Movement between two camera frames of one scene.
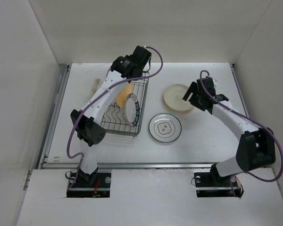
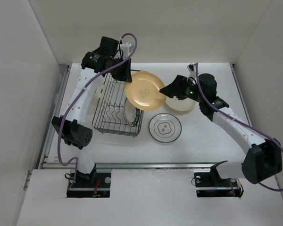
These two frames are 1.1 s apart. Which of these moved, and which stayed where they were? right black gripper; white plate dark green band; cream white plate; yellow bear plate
Moved: yellow bear plate; right black gripper
Stayed: white plate dark green band; cream white plate
